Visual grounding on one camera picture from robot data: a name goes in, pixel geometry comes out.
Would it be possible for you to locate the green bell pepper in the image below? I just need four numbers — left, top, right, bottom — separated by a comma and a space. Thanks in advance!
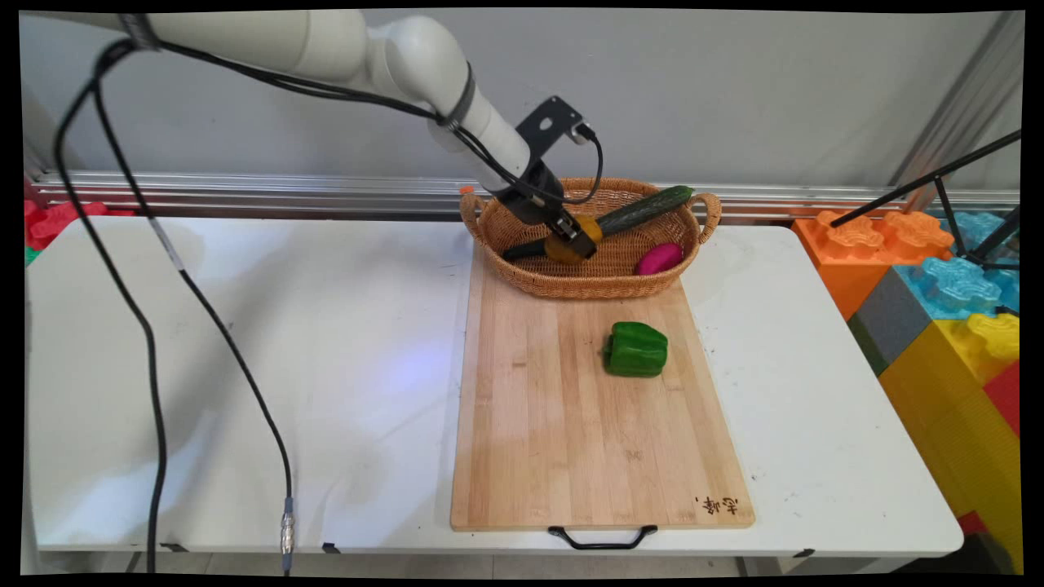
603, 321, 670, 377

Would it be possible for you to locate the wooden cutting board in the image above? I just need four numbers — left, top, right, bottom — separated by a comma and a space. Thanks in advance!
450, 245, 756, 551

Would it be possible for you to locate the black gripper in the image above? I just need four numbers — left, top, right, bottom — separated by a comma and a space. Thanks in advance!
496, 159, 599, 260

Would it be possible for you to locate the slanted aluminium frame post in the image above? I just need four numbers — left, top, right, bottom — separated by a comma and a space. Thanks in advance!
889, 12, 1025, 213

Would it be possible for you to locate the red giant building block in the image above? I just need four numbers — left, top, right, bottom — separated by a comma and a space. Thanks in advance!
983, 359, 1023, 438

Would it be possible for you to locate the thin black camera cable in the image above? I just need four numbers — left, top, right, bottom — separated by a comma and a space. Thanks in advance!
98, 37, 605, 206

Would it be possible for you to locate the dark green cucumber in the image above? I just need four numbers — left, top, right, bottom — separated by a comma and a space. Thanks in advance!
502, 185, 696, 263

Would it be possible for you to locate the thick black hanging cable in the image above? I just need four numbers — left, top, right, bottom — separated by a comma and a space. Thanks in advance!
52, 39, 169, 573

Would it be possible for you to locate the yellow giant building block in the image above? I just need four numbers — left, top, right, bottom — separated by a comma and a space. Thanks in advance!
878, 312, 1023, 573

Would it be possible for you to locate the black cable with metal connector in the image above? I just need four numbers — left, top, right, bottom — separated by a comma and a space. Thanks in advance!
90, 77, 296, 576

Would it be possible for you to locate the aluminium rail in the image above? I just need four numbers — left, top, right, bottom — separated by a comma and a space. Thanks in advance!
29, 170, 1020, 223

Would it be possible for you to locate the light blue giant building block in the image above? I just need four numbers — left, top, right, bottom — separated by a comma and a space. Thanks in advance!
893, 210, 1022, 316

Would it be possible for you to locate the black tripod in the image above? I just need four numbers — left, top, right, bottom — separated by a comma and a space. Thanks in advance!
830, 130, 1023, 271

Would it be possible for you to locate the magenta oval vegetable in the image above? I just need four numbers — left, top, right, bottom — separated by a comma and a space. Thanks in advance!
635, 242, 684, 276

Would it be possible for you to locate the orange yellow round fruit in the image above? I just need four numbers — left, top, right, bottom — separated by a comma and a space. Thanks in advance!
544, 214, 604, 264

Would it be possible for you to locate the grey giant building block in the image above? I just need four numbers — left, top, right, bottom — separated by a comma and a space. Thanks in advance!
847, 267, 936, 377

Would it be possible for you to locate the black cable strap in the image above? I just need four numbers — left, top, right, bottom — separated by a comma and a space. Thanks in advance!
121, 12, 161, 51
443, 64, 476, 129

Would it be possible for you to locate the black camera mounting bracket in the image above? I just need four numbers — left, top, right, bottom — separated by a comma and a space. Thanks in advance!
515, 96, 582, 164

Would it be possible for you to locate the woven wicker basket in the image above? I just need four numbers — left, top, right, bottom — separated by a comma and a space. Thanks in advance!
459, 178, 723, 300

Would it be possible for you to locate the orange giant building block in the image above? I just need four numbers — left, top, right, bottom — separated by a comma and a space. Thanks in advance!
793, 210, 955, 321

